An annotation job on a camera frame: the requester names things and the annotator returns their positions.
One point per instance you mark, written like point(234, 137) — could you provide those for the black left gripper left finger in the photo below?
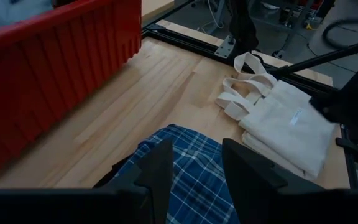
point(158, 174)

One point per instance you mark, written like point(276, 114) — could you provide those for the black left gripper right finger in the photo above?
point(250, 183)

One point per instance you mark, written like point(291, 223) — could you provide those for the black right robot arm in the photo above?
point(242, 28)

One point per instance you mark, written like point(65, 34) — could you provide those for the cream canvas tote bag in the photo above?
point(291, 130)
point(269, 150)

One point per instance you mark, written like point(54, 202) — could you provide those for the red plastic bin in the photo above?
point(42, 77)

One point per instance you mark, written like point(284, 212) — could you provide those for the light wood desk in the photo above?
point(155, 7)

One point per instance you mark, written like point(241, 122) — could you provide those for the silver metal bracket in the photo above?
point(225, 46)

